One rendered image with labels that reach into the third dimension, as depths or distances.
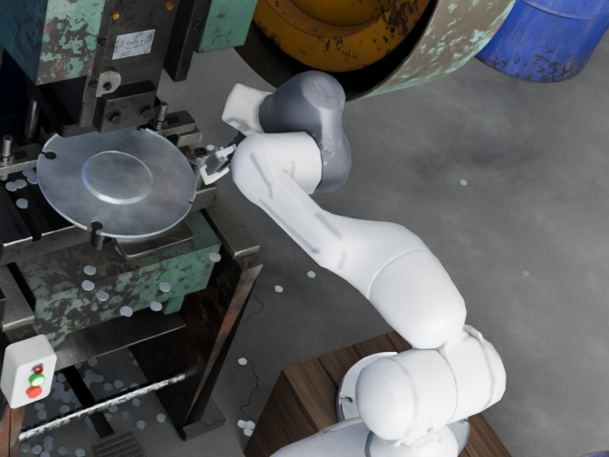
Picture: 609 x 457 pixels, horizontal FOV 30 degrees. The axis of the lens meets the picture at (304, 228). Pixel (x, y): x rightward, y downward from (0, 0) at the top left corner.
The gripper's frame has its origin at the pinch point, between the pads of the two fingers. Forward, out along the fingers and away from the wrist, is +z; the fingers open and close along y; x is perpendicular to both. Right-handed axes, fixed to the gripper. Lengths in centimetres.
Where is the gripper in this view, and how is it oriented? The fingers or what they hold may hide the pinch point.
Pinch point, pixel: (214, 170)
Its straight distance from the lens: 199.8
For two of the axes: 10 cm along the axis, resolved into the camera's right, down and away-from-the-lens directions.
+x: -3.8, -9.2, 0.7
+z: -4.9, 2.7, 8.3
